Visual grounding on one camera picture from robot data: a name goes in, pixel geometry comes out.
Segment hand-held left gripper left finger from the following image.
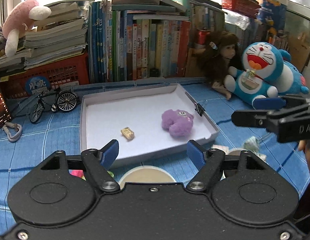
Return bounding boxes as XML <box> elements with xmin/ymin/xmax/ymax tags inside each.
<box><xmin>37</xmin><ymin>139</ymin><xmax>120</xmax><ymax>193</ymax></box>

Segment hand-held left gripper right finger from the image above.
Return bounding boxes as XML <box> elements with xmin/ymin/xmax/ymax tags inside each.
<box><xmin>186</xmin><ymin>139</ymin><xmax>269</xmax><ymax>193</ymax></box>

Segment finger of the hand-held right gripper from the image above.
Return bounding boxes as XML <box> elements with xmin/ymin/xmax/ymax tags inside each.
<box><xmin>231</xmin><ymin>109</ymin><xmax>273</xmax><ymax>128</ymax></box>
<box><xmin>253</xmin><ymin>96</ymin><xmax>288</xmax><ymax>110</ymax></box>

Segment pale green soft toy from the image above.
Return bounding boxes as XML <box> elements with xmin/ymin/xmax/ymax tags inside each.
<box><xmin>241</xmin><ymin>136</ymin><xmax>267</xmax><ymax>162</ymax></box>

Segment white foam cube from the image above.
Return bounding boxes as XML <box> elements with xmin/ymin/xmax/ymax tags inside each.
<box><xmin>212</xmin><ymin>144</ymin><xmax>230</xmax><ymax>155</ymax></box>

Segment pink green plush flower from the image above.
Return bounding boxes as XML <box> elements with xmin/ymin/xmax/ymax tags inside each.
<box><xmin>69</xmin><ymin>170</ymin><xmax>114</xmax><ymax>180</ymax></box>

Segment grey-patterned paper cup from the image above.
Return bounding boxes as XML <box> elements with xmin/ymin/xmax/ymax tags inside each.
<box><xmin>119</xmin><ymin>165</ymin><xmax>177</xmax><ymax>184</ymax></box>

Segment white cardboard box tray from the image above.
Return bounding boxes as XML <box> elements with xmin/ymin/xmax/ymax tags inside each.
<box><xmin>80</xmin><ymin>82</ymin><xmax>220</xmax><ymax>169</ymax></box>

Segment small yellow soft block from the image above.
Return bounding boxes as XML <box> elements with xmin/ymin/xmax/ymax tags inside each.
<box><xmin>121</xmin><ymin>127</ymin><xmax>135</xmax><ymax>140</ymax></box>

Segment purple plush toy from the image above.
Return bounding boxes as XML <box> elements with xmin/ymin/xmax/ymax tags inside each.
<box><xmin>161</xmin><ymin>109</ymin><xmax>194</xmax><ymax>138</ymax></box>

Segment blue white plush toy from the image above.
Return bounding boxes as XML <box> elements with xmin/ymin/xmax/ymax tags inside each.
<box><xmin>268</xmin><ymin>50</ymin><xmax>310</xmax><ymax>98</ymax></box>

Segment black binder clip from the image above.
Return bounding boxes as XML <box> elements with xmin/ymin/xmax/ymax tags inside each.
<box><xmin>194</xmin><ymin>102</ymin><xmax>206</xmax><ymax>117</ymax></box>

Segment blue cat plush toy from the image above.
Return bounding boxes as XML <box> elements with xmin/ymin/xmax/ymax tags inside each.
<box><xmin>225</xmin><ymin>42</ymin><xmax>285</xmax><ymax>107</ymax></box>

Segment blue checked tablecloth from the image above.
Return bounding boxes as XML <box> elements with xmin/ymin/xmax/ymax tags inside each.
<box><xmin>0</xmin><ymin>76</ymin><xmax>310</xmax><ymax>228</ymax></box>

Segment brown-haired doll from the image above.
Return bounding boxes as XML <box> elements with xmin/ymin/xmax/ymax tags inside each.
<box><xmin>196</xmin><ymin>31</ymin><xmax>245</xmax><ymax>102</ymax></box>

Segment black model bicycle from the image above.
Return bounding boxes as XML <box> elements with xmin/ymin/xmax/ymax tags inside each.
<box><xmin>29</xmin><ymin>87</ymin><xmax>79</xmax><ymax>123</ymax></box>

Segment red can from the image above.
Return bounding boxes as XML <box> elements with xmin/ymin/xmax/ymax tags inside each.
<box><xmin>196</xmin><ymin>29</ymin><xmax>211</xmax><ymax>48</ymax></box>

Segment red plastic crate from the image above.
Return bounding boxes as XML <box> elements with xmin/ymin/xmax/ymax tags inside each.
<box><xmin>0</xmin><ymin>52</ymin><xmax>90</xmax><ymax>99</ymax></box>

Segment red basket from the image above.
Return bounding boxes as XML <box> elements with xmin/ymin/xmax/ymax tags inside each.
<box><xmin>220</xmin><ymin>0</ymin><xmax>261</xmax><ymax>18</ymax></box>

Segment grey carabiner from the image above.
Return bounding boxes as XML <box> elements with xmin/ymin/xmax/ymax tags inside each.
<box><xmin>2</xmin><ymin>123</ymin><xmax>22</xmax><ymax>143</ymax></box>

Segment row of upright books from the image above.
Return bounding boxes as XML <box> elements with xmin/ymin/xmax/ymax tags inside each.
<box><xmin>89</xmin><ymin>1</ymin><xmax>225</xmax><ymax>83</ymax></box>

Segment dark printed box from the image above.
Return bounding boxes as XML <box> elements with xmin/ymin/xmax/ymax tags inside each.
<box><xmin>0</xmin><ymin>79</ymin><xmax>13</xmax><ymax>129</ymax></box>

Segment stack of flat books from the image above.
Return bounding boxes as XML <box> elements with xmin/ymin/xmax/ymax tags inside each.
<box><xmin>0</xmin><ymin>1</ymin><xmax>89</xmax><ymax>70</ymax></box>

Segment books lying on row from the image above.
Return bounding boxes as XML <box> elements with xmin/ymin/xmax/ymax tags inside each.
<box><xmin>111</xmin><ymin>0</ymin><xmax>190</xmax><ymax>22</ymax></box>

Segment pink white plush toy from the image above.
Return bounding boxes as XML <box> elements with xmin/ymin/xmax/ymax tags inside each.
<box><xmin>2</xmin><ymin>0</ymin><xmax>52</xmax><ymax>57</ymax></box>

